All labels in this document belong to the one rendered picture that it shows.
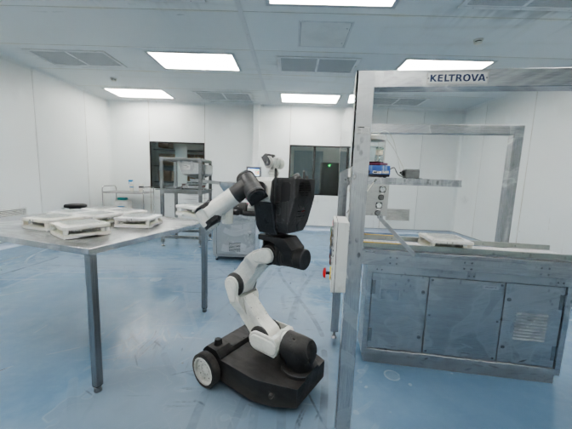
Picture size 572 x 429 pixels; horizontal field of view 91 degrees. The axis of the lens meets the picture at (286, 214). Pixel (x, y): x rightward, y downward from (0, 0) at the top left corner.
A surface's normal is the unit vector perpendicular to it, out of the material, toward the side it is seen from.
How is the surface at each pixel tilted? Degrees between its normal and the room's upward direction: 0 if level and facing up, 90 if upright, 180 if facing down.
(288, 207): 90
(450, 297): 90
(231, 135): 90
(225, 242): 88
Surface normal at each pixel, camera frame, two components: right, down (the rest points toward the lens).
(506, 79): -0.14, 0.12
